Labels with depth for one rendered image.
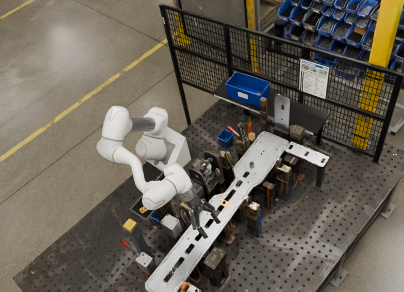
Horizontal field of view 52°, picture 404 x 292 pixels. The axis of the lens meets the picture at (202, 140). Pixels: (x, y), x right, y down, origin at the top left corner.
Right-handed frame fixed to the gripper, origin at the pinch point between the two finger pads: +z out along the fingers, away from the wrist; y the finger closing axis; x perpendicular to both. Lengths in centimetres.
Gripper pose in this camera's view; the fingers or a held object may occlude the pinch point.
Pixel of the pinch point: (211, 228)
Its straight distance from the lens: 227.6
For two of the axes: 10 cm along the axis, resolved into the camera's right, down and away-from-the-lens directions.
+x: 6.6, -3.6, -6.6
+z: 5.4, 8.3, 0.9
